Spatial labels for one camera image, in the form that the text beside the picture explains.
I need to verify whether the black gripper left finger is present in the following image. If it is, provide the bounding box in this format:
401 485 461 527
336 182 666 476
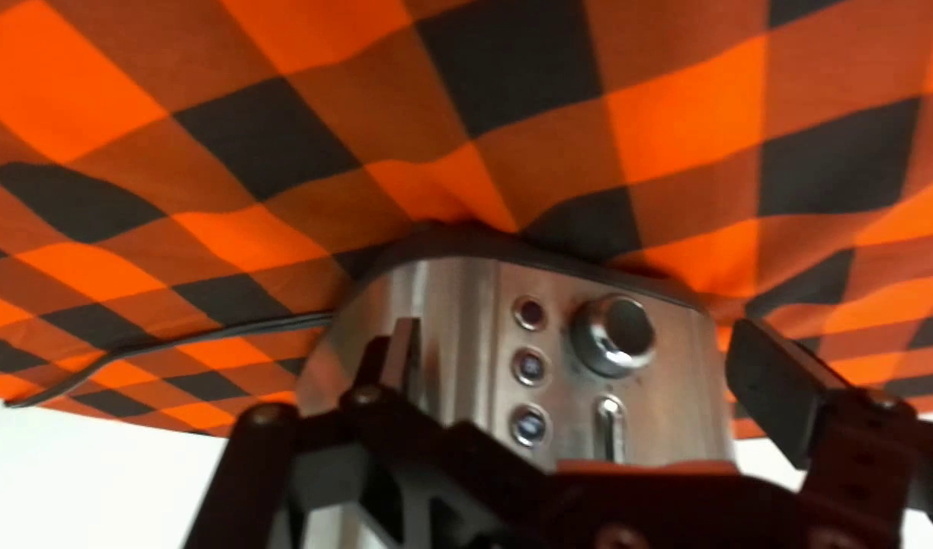
179 315 461 549

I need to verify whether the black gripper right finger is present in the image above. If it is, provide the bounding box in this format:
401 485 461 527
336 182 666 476
725 315 933 549

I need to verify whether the silver two-slot toaster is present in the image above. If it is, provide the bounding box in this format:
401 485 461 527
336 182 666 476
294 226 748 481

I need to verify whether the orange black checkered tablecloth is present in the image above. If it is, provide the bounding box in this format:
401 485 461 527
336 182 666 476
0 0 933 443

